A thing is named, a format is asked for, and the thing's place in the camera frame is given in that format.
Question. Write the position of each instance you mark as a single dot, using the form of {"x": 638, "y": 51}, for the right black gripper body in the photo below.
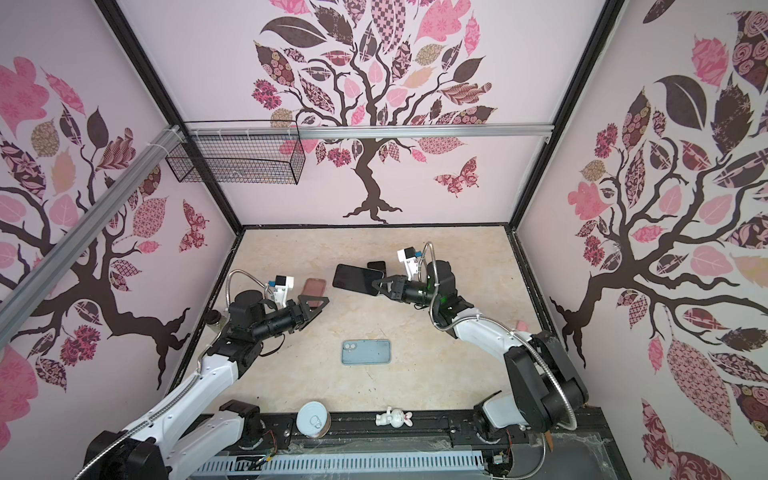
{"x": 416, "y": 293}

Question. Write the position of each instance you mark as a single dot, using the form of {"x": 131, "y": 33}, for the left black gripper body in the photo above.
{"x": 284, "y": 320}

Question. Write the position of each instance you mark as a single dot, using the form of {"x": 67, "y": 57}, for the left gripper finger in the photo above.
{"x": 311, "y": 303}
{"x": 304, "y": 316}

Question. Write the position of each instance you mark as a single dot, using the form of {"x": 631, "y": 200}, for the pink phone case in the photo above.
{"x": 314, "y": 287}

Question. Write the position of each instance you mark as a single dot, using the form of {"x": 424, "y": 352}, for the black phone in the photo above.
{"x": 378, "y": 265}
{"x": 356, "y": 279}

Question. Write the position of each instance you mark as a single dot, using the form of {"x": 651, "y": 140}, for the light blue phone case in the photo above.
{"x": 366, "y": 352}

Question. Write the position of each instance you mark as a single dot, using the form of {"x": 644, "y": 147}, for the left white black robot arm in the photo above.
{"x": 165, "y": 443}

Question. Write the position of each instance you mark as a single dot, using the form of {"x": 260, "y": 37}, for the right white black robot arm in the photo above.
{"x": 545, "y": 389}

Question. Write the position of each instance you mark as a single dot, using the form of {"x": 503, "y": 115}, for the white round can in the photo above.
{"x": 313, "y": 420}

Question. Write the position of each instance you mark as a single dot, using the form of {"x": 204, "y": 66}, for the white rabbit figurine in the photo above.
{"x": 394, "y": 417}

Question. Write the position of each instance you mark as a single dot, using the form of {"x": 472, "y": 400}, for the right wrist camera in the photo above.
{"x": 412, "y": 260}

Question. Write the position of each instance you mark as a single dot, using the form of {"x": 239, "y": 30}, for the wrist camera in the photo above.
{"x": 279, "y": 288}
{"x": 412, "y": 260}

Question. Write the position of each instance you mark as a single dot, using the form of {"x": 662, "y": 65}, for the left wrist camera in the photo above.
{"x": 279, "y": 288}

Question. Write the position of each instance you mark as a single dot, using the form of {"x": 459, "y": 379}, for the white slotted cable duct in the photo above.
{"x": 342, "y": 463}

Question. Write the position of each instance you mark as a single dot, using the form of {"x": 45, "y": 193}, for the black wire basket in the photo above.
{"x": 250, "y": 152}

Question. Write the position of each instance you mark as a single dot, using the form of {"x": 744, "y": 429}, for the back aluminium rail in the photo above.
{"x": 380, "y": 132}

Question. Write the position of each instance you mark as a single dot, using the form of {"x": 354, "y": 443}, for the aluminium rail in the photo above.
{"x": 24, "y": 299}
{"x": 380, "y": 132}

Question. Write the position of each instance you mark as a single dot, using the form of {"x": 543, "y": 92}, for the left aluminium rail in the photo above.
{"x": 24, "y": 299}

